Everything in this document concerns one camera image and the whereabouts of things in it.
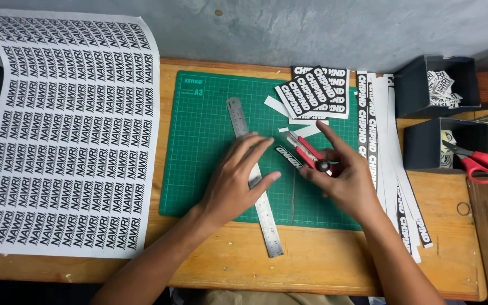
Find dark box with white stickers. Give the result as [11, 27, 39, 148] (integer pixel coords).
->
[393, 55, 482, 119]

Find red handled scissors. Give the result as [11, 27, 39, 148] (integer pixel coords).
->
[441, 139, 488, 184]

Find green cutting mat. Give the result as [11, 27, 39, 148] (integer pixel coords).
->
[159, 70, 363, 231]

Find stack of round stickers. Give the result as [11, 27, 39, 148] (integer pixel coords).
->
[440, 130, 457, 168]

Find small black sticker piece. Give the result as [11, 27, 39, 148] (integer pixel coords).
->
[275, 145, 305, 170]

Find pile of cut paper strips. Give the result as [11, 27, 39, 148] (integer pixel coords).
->
[355, 70, 434, 264]

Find dark box with round stickers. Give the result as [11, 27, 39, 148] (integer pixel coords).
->
[402, 117, 488, 175]

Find person's left hand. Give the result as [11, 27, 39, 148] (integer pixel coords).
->
[197, 132, 282, 225]

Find stack of black sticker sheets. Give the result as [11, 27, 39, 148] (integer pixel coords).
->
[274, 65, 351, 120]

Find person's beige trousers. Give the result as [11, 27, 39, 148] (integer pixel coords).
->
[182, 289, 357, 305]

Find large printed sticker sheet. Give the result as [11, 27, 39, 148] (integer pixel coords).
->
[0, 13, 161, 259]

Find person's right hand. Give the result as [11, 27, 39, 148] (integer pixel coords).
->
[299, 120, 383, 222]

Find red utility knife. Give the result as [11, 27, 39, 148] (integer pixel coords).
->
[283, 130, 339, 177]

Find heap of cut white stickers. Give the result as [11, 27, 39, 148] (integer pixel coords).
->
[426, 69, 463, 109]

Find steel ruler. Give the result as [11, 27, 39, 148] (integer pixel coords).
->
[226, 97, 284, 258]

